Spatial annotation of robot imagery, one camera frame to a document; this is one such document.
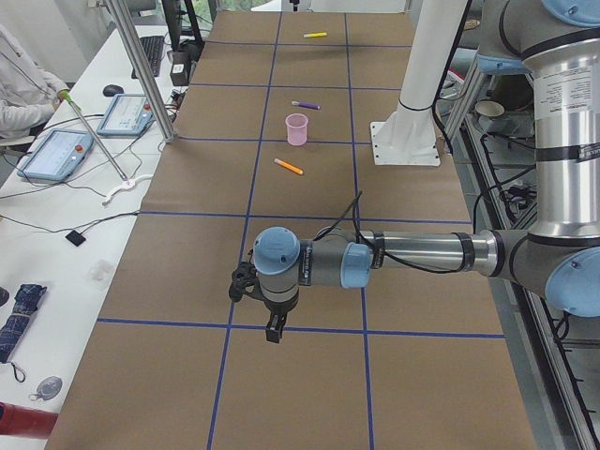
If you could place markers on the white camera stand pillar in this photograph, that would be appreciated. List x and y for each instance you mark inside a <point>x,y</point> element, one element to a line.
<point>408,136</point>

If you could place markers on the round grey keychain tag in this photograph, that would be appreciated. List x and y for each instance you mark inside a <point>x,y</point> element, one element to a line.
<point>47,389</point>

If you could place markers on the orange marker pen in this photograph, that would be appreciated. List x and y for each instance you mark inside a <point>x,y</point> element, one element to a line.
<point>288,166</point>

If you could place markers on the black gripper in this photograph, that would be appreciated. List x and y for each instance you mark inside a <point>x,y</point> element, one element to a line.
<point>278,310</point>

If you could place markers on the black box with label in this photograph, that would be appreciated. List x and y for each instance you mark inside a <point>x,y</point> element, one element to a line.
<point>180,69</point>

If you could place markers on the black computer mouse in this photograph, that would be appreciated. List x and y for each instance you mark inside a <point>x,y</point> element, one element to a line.
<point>111,90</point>

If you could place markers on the small black square device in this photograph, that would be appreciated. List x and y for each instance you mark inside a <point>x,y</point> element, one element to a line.
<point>75,238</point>

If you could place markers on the paper cup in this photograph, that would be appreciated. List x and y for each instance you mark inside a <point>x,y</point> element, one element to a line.
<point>488,111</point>

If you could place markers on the folded blue umbrella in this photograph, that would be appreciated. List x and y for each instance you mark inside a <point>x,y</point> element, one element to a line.
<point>26,302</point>

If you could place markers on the near teach pendant tablet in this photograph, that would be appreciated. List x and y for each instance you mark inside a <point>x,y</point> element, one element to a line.
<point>58,155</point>

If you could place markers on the yellow marker pen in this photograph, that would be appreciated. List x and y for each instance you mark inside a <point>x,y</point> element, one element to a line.
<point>315,35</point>

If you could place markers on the clear plastic packet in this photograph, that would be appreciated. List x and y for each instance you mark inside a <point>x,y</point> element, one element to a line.
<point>101,272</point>

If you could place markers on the far teach pendant tablet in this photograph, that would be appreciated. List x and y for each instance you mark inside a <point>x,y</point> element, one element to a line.
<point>128,115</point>

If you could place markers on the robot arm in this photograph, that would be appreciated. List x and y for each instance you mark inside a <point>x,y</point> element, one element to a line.
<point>557,258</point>

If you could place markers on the pink mesh pen holder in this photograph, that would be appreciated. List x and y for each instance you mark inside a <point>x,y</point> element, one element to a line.
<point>297,129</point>

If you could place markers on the purple marker pen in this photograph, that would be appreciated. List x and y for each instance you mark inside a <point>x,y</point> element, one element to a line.
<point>305,105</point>

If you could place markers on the red bottle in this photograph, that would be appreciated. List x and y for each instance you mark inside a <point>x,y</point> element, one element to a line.
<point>23,422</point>

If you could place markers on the seated person in white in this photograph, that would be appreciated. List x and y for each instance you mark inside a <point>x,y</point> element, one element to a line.
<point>29,93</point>

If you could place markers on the teach pendant tablet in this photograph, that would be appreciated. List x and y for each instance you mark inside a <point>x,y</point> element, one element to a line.
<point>58,155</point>
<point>128,115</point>

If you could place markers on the black keyboard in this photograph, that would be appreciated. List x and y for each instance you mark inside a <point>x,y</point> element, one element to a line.
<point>153,47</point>

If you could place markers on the aluminium frame post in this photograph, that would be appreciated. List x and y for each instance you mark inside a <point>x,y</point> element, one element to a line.
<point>136,55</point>

